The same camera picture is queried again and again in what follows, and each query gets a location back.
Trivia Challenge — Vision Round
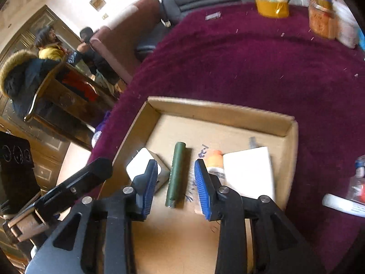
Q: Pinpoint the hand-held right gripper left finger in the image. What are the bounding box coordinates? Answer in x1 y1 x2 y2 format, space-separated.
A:
37 159 159 274

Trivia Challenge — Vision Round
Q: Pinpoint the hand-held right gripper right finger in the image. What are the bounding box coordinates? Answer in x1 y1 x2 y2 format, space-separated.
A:
194 159 328 274

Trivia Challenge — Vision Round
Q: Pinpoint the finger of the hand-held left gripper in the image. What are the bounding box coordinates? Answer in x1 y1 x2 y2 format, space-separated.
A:
34 157 113 221

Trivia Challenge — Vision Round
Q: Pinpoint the green cylinder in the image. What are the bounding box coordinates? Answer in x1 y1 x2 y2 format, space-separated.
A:
165 141 187 208

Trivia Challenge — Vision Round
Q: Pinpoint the shallow cardboard box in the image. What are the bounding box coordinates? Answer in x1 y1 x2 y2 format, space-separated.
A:
97 95 299 274

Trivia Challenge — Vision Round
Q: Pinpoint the white tube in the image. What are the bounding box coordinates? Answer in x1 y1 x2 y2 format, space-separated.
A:
322 193 365 217

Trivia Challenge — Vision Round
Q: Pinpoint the white square box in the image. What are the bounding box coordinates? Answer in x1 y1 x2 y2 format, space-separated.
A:
126 147 169 192

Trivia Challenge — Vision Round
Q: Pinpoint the orange cap bottle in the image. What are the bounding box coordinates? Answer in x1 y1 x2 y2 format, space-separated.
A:
206 150 226 181

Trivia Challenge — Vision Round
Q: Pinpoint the white flat box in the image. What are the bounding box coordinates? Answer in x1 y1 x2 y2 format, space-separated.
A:
222 146 276 202

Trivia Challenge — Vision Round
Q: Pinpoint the purple bag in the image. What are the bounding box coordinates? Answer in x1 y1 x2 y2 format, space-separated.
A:
95 110 112 133

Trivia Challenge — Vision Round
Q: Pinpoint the dark wooden chair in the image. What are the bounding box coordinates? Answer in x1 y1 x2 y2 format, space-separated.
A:
23 60 118 151

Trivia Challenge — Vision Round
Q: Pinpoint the fur hood coat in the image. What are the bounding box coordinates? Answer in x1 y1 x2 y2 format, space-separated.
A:
0 48 63 117

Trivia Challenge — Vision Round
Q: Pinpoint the dark wooden cabinet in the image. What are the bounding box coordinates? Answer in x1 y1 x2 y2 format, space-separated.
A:
0 4 83 269

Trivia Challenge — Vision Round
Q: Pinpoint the maroon tablecloth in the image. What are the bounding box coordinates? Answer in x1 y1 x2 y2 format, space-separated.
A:
91 1 365 274

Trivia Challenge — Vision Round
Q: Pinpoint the brown armchair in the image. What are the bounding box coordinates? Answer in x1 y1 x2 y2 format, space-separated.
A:
89 0 161 84

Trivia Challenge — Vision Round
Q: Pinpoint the clear plastic bottle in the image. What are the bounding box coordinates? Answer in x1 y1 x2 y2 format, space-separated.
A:
346 155 365 206

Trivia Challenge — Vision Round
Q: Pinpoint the yellow tape roll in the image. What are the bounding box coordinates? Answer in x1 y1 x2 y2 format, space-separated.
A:
255 0 290 19

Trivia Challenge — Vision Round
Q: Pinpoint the orange contents jar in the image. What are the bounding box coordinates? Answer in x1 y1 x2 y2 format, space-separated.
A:
308 0 337 40

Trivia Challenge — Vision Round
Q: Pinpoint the white round container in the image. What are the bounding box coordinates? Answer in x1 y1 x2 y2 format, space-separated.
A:
332 0 360 49

